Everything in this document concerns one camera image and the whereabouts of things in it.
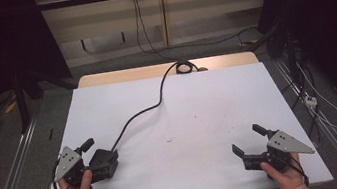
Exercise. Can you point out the black power adapter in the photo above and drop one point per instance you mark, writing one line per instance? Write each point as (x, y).
(105, 158)

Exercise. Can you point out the black metal stand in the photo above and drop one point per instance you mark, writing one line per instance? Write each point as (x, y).
(22, 102)
(288, 49)

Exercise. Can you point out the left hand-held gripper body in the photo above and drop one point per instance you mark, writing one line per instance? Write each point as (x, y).
(67, 163)

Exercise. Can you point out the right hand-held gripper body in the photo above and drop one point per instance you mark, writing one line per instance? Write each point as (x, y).
(286, 144)

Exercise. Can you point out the yellow floor marker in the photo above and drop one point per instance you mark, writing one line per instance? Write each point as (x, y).
(11, 107)

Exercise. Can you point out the white power strip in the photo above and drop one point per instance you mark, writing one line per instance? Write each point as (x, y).
(310, 101)

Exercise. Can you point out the person's right hand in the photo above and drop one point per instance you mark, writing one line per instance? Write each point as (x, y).
(288, 179)

